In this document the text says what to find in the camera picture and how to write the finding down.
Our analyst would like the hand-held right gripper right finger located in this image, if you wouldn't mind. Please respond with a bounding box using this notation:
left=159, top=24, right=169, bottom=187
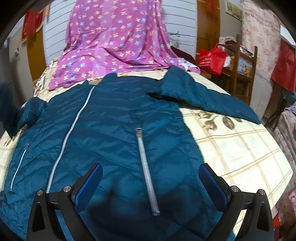
left=198, top=163, right=274, bottom=241

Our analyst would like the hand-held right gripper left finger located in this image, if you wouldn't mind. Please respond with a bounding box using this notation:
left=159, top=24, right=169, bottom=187
left=26, top=163, right=103, bottom=241

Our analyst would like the teal puffer jacket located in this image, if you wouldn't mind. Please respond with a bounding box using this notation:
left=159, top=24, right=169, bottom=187
left=0, top=66, right=262, bottom=241

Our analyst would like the pile of clothes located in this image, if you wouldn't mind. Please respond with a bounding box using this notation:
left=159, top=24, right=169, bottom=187
left=276, top=93, right=296, bottom=163

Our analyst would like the cream checked floral bedsheet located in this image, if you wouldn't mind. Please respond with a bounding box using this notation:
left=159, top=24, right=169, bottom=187
left=0, top=58, right=293, bottom=237

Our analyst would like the wooden door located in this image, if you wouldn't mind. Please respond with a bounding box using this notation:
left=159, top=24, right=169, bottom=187
left=196, top=0, right=220, bottom=67
left=26, top=5, right=50, bottom=81

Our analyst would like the pink cloth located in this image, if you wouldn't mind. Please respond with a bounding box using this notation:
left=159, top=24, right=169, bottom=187
left=274, top=188, right=296, bottom=232

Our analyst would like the red hanging decoration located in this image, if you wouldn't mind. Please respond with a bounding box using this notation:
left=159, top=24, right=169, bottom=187
left=21, top=10, right=44, bottom=42

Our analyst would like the wooden chair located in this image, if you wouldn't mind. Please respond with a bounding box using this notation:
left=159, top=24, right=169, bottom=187
left=222, top=34, right=258, bottom=105

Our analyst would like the red shopping bag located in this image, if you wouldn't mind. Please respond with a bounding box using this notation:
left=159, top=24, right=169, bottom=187
left=198, top=44, right=227, bottom=75

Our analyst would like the purple floral sheet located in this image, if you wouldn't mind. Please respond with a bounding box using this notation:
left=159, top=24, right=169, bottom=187
left=47, top=0, right=201, bottom=91

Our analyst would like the red cloth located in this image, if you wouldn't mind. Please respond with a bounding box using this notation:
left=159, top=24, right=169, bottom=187
left=270, top=43, right=296, bottom=93

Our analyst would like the pale floral curtain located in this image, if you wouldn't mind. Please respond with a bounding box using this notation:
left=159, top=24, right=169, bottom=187
left=240, top=0, right=281, bottom=81

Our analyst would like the framed wall picture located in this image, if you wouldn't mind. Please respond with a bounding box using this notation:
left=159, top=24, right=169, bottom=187
left=225, top=0, right=243, bottom=22

